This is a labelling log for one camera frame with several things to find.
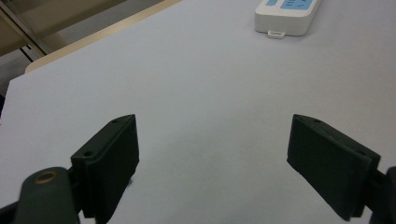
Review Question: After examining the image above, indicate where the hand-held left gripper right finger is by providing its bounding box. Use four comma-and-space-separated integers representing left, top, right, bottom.
286, 113, 381, 222

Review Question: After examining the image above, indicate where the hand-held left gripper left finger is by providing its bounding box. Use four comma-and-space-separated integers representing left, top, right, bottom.
70, 114, 140, 224

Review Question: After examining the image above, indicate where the white power strip blue label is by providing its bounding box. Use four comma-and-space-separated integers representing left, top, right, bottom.
254, 0, 322, 40

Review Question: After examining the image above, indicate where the metal stand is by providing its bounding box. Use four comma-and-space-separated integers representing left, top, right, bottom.
0, 6, 52, 63

